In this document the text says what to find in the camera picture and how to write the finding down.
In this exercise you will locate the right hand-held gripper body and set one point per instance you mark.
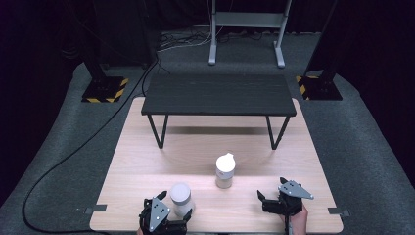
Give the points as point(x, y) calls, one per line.
point(292, 191)

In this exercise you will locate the person's left hand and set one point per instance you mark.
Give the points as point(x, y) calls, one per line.
point(140, 232)

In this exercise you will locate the small black shelf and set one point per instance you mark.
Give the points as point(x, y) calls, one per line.
point(228, 94)

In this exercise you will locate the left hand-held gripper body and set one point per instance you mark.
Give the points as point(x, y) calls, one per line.
point(158, 213)

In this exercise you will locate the grey table bracket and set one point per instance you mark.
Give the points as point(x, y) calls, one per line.
point(338, 211)
point(96, 209)

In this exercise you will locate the clear jar with white lid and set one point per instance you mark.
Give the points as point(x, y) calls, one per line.
point(180, 196)

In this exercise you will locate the black stand with striped base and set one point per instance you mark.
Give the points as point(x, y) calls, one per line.
point(321, 88)
point(104, 89)

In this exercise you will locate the person's right hand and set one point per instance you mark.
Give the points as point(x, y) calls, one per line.
point(299, 223)

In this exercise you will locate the grey metal stand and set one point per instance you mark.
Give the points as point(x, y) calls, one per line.
point(246, 19)

